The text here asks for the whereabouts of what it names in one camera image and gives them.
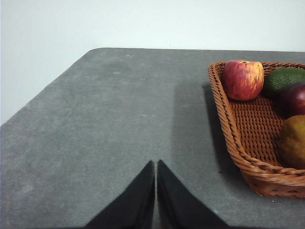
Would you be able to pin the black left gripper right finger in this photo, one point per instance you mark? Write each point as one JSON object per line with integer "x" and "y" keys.
{"x": 178, "y": 205}

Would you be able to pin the brown kiwi fruit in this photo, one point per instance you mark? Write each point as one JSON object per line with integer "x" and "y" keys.
{"x": 294, "y": 143}

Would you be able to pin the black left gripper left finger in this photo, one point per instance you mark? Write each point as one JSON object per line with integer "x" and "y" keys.
{"x": 133, "y": 205}

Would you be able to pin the red yellow apple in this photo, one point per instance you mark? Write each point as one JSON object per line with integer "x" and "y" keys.
{"x": 243, "y": 80}

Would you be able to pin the brown wicker basket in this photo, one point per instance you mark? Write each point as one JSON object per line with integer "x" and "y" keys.
{"x": 252, "y": 133}

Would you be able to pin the green avocado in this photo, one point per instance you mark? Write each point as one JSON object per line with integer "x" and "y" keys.
{"x": 283, "y": 80}

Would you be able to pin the dark red plum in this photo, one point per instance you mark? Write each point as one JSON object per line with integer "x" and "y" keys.
{"x": 294, "y": 101}

